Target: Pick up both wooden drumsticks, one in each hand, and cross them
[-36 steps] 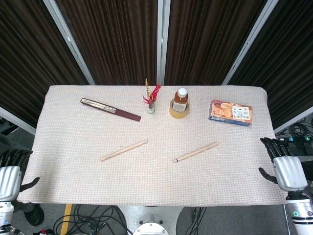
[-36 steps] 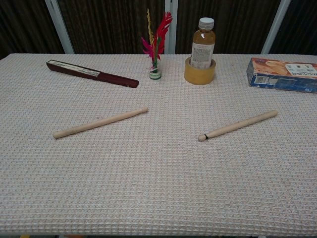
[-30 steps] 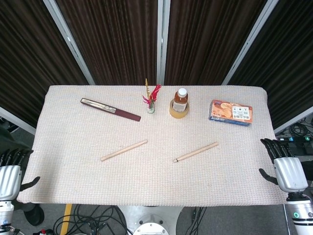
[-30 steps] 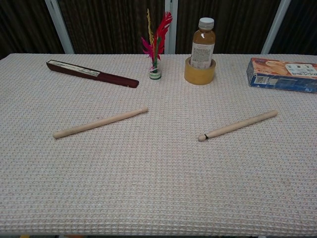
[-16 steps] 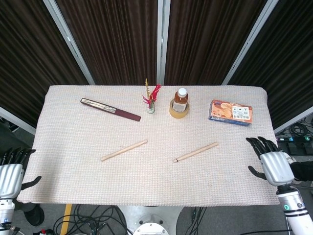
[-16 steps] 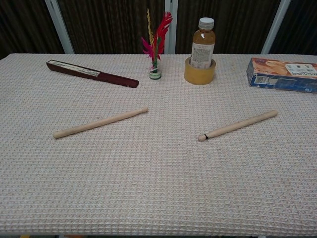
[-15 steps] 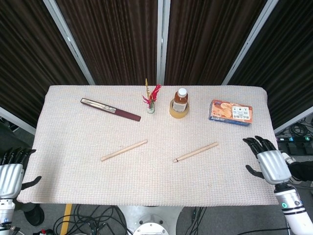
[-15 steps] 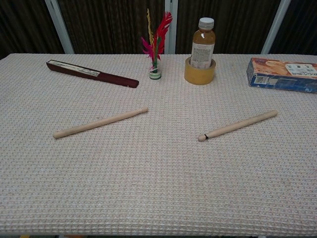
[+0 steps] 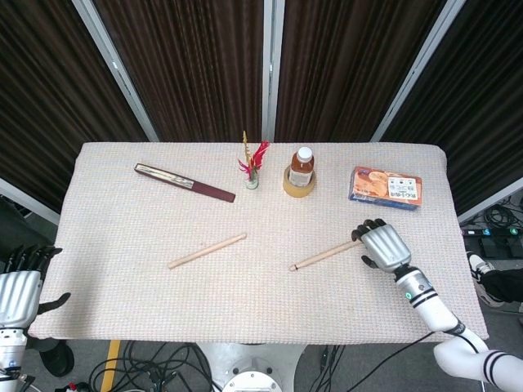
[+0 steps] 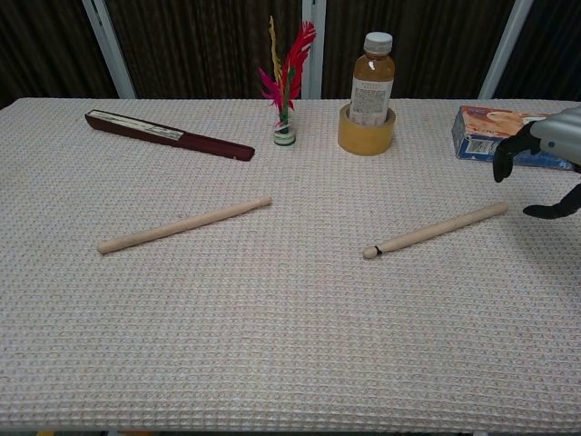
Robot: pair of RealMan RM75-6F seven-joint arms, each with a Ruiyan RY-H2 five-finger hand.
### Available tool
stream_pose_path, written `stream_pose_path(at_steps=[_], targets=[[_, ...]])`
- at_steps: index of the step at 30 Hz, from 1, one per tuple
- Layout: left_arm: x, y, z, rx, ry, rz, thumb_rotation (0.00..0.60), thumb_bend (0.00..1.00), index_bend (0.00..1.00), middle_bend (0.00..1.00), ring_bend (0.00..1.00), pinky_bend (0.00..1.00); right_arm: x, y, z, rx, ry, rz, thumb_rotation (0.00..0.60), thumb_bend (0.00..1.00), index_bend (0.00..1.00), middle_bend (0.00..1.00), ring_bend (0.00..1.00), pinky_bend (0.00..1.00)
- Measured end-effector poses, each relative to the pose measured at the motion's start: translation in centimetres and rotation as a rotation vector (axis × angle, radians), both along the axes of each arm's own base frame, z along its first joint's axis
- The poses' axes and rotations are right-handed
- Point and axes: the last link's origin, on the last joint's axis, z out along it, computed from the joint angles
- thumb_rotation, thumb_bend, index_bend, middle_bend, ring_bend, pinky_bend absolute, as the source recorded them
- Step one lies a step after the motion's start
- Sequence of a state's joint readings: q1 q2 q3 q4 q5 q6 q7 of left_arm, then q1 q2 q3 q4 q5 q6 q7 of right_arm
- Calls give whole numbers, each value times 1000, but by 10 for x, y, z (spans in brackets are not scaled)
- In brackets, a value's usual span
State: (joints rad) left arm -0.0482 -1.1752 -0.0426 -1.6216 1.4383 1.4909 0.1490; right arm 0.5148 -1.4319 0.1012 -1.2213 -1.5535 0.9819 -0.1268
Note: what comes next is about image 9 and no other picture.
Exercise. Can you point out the white and black sneaker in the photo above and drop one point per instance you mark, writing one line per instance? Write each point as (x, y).
(478, 269)

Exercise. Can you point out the orange blue snack package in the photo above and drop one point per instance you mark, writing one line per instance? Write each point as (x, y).
(384, 188)

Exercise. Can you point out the aluminium partition post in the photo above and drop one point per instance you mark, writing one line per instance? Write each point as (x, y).
(417, 69)
(273, 61)
(490, 202)
(114, 69)
(28, 202)

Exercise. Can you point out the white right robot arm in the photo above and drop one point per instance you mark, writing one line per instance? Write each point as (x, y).
(429, 304)

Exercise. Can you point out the amber drink bottle white cap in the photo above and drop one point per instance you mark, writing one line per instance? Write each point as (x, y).
(302, 169)

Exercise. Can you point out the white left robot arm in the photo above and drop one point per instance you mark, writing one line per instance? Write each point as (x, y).
(10, 355)

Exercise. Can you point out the black power strip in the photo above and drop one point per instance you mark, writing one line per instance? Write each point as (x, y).
(490, 232)

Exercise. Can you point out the tan packing tape roll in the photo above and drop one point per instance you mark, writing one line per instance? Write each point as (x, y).
(298, 192)

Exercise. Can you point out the wooden drumstick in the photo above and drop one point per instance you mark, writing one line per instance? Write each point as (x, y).
(208, 250)
(323, 256)

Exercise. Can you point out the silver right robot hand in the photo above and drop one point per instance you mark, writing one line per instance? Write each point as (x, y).
(386, 247)

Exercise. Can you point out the maroon folded hand fan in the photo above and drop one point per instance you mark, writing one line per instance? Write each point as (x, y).
(184, 181)

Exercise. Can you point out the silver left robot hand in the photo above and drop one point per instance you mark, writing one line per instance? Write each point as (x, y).
(18, 294)

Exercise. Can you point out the black caster wheel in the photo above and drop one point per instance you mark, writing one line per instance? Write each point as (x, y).
(57, 359)

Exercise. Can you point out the red feather shuttlecock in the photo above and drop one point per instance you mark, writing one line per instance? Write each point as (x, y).
(252, 179)

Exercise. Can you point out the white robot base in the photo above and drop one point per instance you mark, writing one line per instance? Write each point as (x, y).
(253, 363)

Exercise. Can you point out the black trouser leg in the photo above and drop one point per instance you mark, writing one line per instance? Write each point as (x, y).
(506, 286)

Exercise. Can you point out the beige waffle weave tablecloth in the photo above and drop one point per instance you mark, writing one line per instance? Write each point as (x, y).
(245, 302)

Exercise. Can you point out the dark brown partition panel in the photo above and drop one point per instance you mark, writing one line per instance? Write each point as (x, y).
(41, 102)
(192, 69)
(490, 102)
(347, 69)

